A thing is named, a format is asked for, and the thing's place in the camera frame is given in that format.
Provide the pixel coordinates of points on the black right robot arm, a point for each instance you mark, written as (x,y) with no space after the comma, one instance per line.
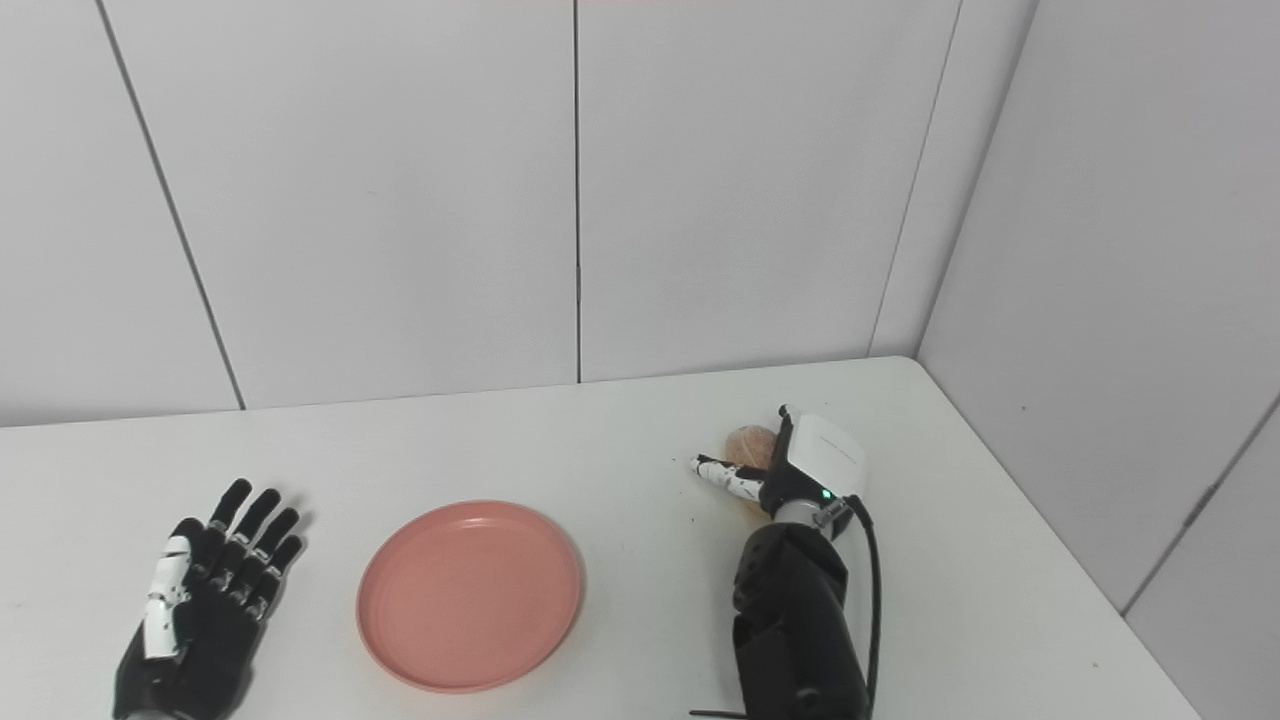
(795,620)

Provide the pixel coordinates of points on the bread roll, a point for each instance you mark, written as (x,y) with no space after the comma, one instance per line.
(752,445)

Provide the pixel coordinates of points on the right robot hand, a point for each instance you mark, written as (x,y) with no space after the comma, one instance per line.
(800,465)

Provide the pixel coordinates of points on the pink plate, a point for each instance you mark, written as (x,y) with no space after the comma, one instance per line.
(470,597)

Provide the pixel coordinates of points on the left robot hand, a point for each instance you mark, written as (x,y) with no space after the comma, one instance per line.
(205,610)

